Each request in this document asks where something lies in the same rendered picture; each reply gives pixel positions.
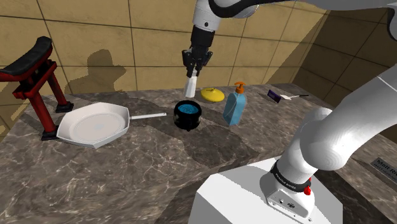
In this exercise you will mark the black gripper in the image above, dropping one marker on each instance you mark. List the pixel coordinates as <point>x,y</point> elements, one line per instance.
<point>201,40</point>

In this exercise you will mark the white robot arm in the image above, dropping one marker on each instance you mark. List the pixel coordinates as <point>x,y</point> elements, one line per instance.
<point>328,136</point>

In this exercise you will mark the yellow round lid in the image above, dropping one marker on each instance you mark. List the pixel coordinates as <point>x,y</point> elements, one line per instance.
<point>212,95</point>

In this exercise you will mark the black pot with blue inside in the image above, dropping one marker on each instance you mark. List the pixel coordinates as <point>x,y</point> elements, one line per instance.
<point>187,118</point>

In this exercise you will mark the blue soap dispenser orange pump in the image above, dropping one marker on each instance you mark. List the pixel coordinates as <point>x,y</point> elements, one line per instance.
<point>234,108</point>

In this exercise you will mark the purple box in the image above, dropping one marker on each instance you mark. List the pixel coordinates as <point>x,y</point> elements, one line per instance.
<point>274,96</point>

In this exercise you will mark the white frying pan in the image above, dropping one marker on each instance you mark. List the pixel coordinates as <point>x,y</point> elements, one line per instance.
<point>93,125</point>

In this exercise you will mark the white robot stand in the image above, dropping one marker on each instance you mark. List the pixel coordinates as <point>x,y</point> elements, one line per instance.
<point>229,198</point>

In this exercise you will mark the red gate figure black top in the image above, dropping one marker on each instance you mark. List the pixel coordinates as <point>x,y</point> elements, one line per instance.
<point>36,93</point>

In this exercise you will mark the grey name plate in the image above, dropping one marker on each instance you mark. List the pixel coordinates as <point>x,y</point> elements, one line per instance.
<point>386,169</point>

